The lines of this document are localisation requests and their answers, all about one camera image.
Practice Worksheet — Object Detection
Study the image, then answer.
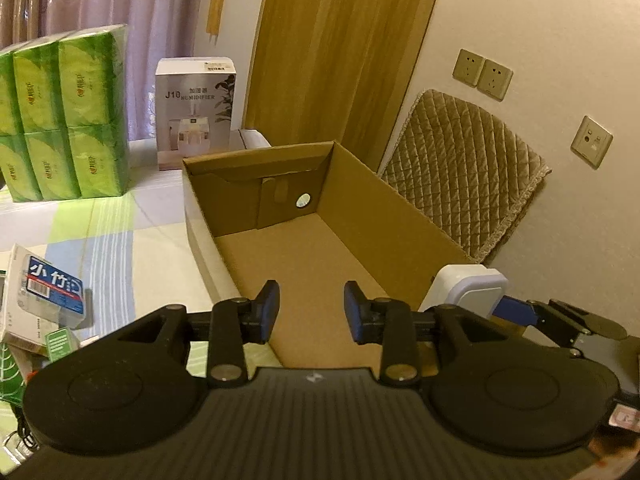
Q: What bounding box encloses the wooden door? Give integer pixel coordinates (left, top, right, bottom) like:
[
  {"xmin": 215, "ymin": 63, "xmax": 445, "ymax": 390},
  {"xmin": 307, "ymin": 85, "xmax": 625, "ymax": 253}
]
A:
[{"xmin": 242, "ymin": 0, "xmax": 436, "ymax": 170}]

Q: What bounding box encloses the white humidifier box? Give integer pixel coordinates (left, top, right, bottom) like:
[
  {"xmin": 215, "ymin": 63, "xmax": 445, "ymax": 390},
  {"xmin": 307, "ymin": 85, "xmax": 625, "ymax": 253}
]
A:
[{"xmin": 155, "ymin": 56, "xmax": 236, "ymax": 170}]

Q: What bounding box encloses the large cardboard box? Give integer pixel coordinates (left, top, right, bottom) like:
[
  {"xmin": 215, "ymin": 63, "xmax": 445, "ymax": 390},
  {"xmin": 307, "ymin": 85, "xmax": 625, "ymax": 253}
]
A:
[{"xmin": 182, "ymin": 142, "xmax": 469, "ymax": 369}]

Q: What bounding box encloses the silver green leaf pouch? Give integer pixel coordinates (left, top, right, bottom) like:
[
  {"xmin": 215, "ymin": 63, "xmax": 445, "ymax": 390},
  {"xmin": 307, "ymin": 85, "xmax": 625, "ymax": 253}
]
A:
[{"xmin": 0, "ymin": 342, "xmax": 32, "ymax": 408}]

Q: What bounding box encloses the quilted chair cushion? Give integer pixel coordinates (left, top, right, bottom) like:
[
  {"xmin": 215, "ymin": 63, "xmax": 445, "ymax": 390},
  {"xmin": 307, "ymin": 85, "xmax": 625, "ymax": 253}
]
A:
[{"xmin": 381, "ymin": 89, "xmax": 551, "ymax": 263}]

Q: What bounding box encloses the white mecobalamin tablet box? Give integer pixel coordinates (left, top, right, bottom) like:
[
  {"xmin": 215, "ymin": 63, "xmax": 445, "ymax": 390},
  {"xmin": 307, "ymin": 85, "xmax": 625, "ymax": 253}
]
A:
[{"xmin": 1, "ymin": 244, "xmax": 58, "ymax": 356}]

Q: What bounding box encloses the green tissue pack bundle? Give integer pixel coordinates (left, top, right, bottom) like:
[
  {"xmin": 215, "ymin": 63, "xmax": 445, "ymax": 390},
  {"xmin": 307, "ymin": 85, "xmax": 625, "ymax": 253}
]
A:
[{"xmin": 1, "ymin": 25, "xmax": 128, "ymax": 202}]

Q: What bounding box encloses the clear blue-label plastic case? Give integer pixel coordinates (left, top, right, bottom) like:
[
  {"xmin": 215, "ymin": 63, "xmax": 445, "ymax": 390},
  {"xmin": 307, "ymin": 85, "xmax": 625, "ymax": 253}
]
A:
[{"xmin": 17, "ymin": 254, "xmax": 87, "ymax": 330}]

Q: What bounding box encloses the double wall socket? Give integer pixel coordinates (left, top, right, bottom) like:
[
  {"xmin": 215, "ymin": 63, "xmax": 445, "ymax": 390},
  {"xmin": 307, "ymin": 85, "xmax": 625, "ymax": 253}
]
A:
[{"xmin": 452, "ymin": 49, "xmax": 514, "ymax": 102}]

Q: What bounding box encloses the white square night light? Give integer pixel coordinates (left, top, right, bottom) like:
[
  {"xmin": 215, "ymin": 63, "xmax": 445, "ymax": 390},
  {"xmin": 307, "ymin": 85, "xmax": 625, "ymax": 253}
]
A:
[{"xmin": 419, "ymin": 264, "xmax": 509, "ymax": 318}]

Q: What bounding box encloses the single wall socket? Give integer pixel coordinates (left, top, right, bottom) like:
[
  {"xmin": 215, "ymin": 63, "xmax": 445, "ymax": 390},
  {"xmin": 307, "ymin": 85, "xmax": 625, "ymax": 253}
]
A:
[{"xmin": 570, "ymin": 116, "xmax": 613, "ymax": 169}]

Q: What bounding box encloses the black cable bundle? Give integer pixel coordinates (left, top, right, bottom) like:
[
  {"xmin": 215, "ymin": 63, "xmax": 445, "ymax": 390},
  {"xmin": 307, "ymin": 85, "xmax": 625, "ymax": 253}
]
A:
[{"xmin": 4, "ymin": 404, "xmax": 42, "ymax": 461}]

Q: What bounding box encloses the pink curtain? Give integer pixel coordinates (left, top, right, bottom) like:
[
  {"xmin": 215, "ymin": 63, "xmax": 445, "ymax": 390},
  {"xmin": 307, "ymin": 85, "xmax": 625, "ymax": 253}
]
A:
[{"xmin": 1, "ymin": 0, "xmax": 201, "ymax": 140}]

